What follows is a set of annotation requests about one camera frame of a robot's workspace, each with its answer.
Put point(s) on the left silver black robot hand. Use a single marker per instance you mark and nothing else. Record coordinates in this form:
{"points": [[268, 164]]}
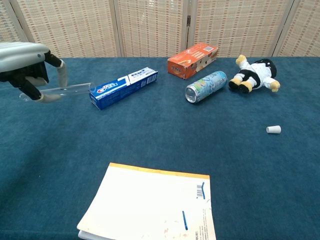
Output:
{"points": [[22, 57]]}

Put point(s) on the transparent glass test tube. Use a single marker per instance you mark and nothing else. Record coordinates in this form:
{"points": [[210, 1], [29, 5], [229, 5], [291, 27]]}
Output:
{"points": [[75, 88]]}

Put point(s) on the small white stopper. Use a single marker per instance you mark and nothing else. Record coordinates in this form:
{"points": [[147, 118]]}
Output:
{"points": [[273, 129]]}

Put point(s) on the woven beige folding screen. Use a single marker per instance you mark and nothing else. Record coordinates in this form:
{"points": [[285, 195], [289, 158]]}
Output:
{"points": [[100, 25]]}

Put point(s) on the blue white toothpaste box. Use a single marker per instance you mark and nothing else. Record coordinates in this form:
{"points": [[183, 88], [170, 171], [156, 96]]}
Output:
{"points": [[125, 88]]}

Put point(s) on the dark teal table cloth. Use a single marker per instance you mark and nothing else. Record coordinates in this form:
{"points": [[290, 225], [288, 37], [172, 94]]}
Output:
{"points": [[160, 140]]}

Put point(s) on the orange cardboard box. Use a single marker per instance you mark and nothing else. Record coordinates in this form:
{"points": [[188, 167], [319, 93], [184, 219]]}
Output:
{"points": [[185, 65]]}

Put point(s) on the light blue drink can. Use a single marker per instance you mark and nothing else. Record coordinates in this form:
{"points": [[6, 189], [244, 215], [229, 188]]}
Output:
{"points": [[207, 86]]}

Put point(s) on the white notebook yellow spine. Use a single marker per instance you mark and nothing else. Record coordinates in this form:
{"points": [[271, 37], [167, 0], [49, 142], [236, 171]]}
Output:
{"points": [[150, 205]]}

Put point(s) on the black white plush doll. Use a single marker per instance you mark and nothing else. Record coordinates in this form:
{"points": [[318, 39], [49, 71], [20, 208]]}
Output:
{"points": [[257, 72]]}

